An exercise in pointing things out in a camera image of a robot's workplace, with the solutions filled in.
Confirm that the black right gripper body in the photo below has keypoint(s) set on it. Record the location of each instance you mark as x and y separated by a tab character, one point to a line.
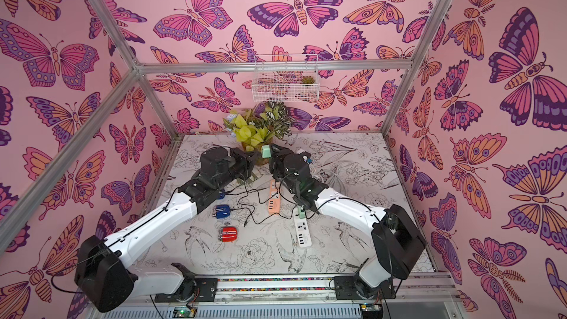
276	165

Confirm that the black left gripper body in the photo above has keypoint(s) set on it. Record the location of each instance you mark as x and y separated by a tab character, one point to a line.
240	167

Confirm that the pink power strip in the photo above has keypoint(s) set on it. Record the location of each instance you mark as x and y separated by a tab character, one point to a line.
274	201

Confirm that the green power adapter cube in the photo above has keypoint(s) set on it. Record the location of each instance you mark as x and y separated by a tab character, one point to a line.
301	213

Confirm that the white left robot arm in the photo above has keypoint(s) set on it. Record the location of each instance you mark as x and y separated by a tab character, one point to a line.
105	272

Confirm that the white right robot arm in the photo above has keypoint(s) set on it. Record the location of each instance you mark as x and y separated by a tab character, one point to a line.
398	244

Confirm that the potted green artificial plant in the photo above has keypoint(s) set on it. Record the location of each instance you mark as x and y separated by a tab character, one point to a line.
260	126

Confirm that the white power strip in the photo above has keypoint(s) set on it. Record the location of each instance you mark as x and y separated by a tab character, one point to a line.
302	232

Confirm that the small plant in basket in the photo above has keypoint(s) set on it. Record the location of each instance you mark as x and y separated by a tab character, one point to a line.
308	80

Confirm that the white wire wall basket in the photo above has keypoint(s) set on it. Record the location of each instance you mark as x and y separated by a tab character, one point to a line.
277	77

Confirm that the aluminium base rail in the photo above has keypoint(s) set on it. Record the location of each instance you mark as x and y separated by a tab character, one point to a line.
424	295

